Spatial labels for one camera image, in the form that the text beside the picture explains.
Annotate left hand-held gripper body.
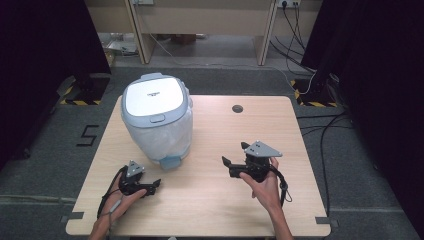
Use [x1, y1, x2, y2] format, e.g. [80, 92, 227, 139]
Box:
[118, 160, 148, 197]

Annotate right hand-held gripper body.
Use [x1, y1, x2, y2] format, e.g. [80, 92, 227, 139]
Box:
[244, 140, 284, 184]

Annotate white trash can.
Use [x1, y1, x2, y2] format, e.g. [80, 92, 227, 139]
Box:
[120, 72, 195, 172]

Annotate person's left hand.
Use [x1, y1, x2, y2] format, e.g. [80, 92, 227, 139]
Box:
[101, 187, 148, 224]

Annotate person's right hand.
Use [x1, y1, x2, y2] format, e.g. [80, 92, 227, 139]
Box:
[239, 157, 284, 215]

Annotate clear plastic bin liner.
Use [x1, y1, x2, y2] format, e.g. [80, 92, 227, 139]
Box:
[122, 105, 195, 162]

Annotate stand base with hazard tape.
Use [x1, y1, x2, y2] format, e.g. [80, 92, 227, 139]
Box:
[59, 74, 112, 107]
[289, 73, 340, 108]

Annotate beige wooden desk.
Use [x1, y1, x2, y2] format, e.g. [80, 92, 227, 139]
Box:
[83, 0, 324, 67]

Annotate clutter of boxes under desk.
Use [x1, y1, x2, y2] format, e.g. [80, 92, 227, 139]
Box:
[98, 31, 140, 68]

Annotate black curtain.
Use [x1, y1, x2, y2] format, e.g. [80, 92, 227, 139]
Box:
[300, 0, 424, 238]
[0, 0, 112, 172]

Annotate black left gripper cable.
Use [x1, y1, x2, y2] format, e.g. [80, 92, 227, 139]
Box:
[96, 165, 130, 220]

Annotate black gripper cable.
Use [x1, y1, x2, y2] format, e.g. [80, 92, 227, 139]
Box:
[269, 165, 293, 208]
[96, 165, 130, 220]

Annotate grey wrist strap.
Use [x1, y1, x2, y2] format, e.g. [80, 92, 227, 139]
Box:
[107, 197, 125, 231]

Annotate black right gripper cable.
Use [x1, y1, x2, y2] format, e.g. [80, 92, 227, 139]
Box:
[269, 165, 293, 208]

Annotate black floor cables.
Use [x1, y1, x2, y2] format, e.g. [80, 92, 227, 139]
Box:
[295, 111, 355, 218]

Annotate grey table bracket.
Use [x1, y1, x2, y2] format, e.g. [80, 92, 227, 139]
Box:
[60, 211, 85, 224]
[314, 216, 340, 228]

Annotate black cables from wall socket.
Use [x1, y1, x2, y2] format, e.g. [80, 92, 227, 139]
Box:
[269, 3, 317, 74]

